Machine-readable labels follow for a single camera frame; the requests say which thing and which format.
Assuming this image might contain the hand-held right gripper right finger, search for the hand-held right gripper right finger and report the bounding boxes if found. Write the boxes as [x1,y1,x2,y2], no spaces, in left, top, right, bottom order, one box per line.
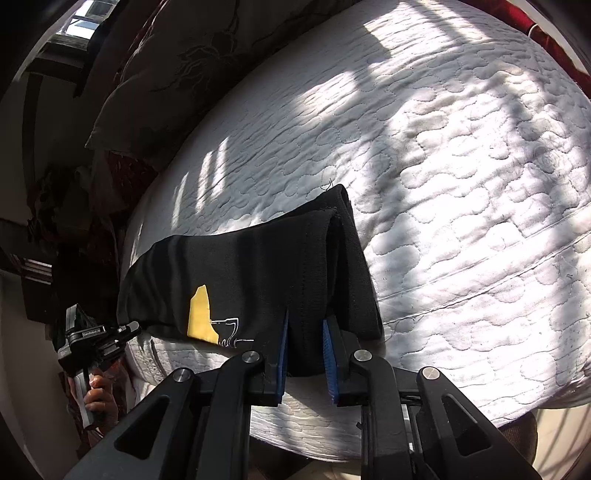
[322,316,543,480]

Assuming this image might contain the black pants with yellow print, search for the black pants with yellow print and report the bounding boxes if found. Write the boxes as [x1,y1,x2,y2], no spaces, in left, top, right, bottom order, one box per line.
[116,184,385,377]

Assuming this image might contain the dark red patterned cloth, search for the dark red patterned cloth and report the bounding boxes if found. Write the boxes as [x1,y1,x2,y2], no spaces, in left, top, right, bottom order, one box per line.
[462,0,591,100]

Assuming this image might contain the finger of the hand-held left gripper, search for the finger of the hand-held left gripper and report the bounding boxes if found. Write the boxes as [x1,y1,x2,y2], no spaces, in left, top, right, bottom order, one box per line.
[111,320,141,346]

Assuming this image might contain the window with metal bars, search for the window with metal bars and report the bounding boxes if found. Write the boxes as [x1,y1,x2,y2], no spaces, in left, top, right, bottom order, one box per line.
[46,0,122,48]

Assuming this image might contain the white quilted mattress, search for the white quilted mattress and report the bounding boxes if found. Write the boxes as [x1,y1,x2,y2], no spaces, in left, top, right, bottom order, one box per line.
[117,0,591,462]

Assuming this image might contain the person's left hand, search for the person's left hand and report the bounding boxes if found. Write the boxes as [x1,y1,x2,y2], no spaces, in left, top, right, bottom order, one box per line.
[69,364,122,428]

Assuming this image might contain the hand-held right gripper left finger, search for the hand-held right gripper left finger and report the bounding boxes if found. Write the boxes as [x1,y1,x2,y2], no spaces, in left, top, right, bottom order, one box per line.
[65,308,291,480]

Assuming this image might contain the red and white stuffed toy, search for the red and white stuffed toy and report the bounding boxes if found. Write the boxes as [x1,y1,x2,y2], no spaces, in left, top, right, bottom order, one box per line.
[28,152,158,250]

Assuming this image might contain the dark wooden furniture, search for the dark wooden furniture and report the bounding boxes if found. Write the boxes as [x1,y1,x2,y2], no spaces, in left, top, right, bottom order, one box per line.
[0,217,63,324]

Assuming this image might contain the grey floral pillow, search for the grey floral pillow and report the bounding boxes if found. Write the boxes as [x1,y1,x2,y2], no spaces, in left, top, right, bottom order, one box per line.
[85,0,352,171]

